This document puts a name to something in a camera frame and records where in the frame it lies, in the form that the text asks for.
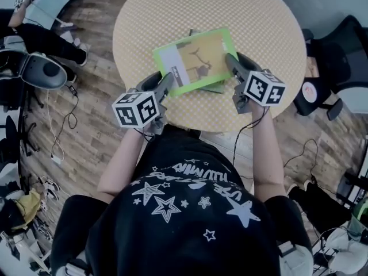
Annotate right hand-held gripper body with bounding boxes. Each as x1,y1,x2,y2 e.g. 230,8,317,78
232,68,287,115

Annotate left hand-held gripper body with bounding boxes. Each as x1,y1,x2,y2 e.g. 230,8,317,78
111,87,169,135

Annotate green paperback novel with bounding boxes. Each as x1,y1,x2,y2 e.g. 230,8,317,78
188,29,228,94

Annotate green book with yellow picture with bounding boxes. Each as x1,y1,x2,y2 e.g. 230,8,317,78
152,27,239,98

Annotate person's left forearm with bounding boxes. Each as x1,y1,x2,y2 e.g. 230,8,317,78
97,126,153,204

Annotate person's right forearm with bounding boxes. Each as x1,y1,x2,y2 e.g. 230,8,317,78
250,105,287,204

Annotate black bag round white patch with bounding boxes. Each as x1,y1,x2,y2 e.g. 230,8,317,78
293,78,328,116

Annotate round table with yellow cloth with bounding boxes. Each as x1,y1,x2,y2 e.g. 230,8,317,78
112,0,308,133

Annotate person's black star-print shirt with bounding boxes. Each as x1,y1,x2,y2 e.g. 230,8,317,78
50,125,314,276

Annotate yellow cloth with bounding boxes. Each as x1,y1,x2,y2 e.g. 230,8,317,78
17,188,43,229

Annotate green and black helmet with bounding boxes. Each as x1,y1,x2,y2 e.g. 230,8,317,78
350,198,368,236

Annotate white soft bag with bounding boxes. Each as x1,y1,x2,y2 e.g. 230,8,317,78
327,225,368,273

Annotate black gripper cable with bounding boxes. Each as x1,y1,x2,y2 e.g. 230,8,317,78
232,106,271,181
135,128,156,142

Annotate black floor cable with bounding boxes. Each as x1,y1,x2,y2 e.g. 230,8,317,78
283,138,320,183

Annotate grey shoulder strap pad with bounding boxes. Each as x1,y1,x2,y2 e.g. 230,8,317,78
277,241,314,276
64,257,87,276

